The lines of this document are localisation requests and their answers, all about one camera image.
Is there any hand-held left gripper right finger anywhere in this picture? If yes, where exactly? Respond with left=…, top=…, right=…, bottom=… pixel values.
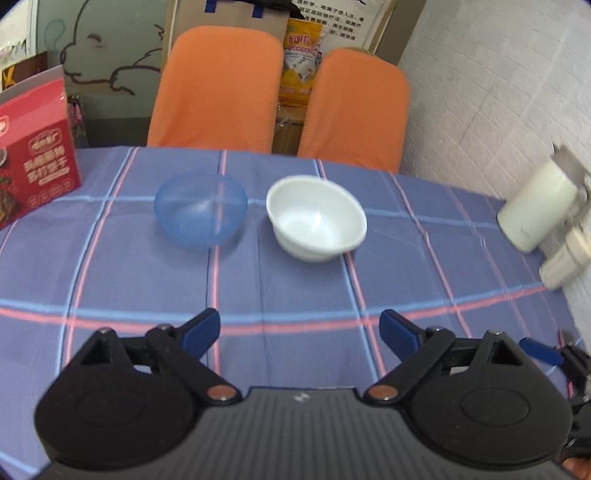
left=362, top=309, right=530, bottom=408

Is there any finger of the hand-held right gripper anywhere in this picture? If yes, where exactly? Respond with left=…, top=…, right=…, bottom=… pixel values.
left=518, top=337, right=591, bottom=403

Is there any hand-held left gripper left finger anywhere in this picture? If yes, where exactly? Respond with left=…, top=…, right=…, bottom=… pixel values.
left=76, top=308, right=243, bottom=408

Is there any blue translucent bowl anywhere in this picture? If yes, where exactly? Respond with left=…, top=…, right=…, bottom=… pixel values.
left=153, top=170, right=249, bottom=250

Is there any white bowl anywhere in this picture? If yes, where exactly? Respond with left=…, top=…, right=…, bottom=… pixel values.
left=266, top=175, right=368, bottom=263

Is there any white tumbler cup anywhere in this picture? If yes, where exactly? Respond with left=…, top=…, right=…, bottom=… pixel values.
left=539, top=228, right=591, bottom=289

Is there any blue plaid tablecloth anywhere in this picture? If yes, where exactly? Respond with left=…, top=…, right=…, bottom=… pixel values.
left=0, top=145, right=579, bottom=476

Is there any white thermos jug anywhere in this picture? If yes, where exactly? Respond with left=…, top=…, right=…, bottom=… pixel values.
left=497, top=143, right=590, bottom=254

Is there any orange chair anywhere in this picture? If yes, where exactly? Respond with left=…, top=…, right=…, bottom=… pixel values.
left=146, top=25, right=284, bottom=154
left=296, top=47, right=411, bottom=174

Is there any red cracker box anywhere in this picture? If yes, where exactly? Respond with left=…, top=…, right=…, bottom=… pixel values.
left=0, top=64, right=84, bottom=231

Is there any yellow package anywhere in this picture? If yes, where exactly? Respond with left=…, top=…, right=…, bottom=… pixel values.
left=278, top=17, right=324, bottom=110

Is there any frosted glass panel with cartoon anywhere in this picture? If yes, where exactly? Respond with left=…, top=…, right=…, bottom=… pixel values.
left=36, top=0, right=172, bottom=118

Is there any cardboard box with black cloth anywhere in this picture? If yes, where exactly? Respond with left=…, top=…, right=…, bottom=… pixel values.
left=165, top=0, right=292, bottom=70

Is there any framed wall poster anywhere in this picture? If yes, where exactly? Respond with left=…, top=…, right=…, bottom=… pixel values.
left=295, top=0, right=400, bottom=51

